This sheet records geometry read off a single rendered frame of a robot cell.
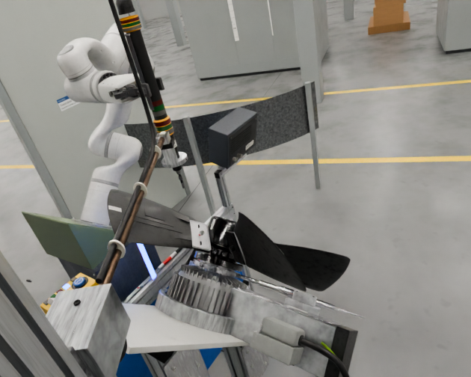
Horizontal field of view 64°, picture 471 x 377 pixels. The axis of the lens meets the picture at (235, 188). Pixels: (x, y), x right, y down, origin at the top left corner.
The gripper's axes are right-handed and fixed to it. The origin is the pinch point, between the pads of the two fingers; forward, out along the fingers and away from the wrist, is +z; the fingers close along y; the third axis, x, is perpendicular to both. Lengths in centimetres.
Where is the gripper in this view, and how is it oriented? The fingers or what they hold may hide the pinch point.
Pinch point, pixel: (149, 87)
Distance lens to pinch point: 96.1
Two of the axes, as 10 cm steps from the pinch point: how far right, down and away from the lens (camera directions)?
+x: -2.0, -8.4, -5.1
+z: 8.1, 1.5, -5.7
